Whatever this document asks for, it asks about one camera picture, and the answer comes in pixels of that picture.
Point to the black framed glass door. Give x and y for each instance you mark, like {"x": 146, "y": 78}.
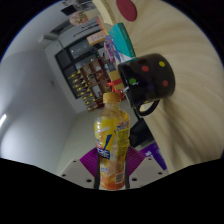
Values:
{"x": 78, "y": 53}

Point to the pale yellow envelope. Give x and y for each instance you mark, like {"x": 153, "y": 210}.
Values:
{"x": 104, "y": 11}

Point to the yellow-labelled orange drink bottle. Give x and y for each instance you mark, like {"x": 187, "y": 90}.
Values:
{"x": 111, "y": 146}

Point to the teal book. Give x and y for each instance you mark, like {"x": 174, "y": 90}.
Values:
{"x": 123, "y": 40}

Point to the purple sign board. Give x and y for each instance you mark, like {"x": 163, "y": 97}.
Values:
{"x": 155, "y": 155}

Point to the black dotted mug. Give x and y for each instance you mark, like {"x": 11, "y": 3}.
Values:
{"x": 150, "y": 78}

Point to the yellow gift box red ribbon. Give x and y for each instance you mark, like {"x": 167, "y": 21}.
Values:
{"x": 116, "y": 85}

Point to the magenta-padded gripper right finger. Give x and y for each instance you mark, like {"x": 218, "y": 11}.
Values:
{"x": 146, "y": 171}

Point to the pink flowers in pot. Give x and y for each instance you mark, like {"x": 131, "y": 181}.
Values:
{"x": 79, "y": 18}

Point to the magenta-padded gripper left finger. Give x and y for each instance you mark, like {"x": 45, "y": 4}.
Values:
{"x": 78, "y": 173}

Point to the white wall air conditioner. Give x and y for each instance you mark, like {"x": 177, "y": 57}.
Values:
{"x": 49, "y": 37}

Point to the black computer monitor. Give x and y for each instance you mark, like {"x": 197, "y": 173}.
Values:
{"x": 71, "y": 10}

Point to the pale orange carton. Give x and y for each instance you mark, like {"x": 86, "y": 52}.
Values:
{"x": 95, "y": 38}

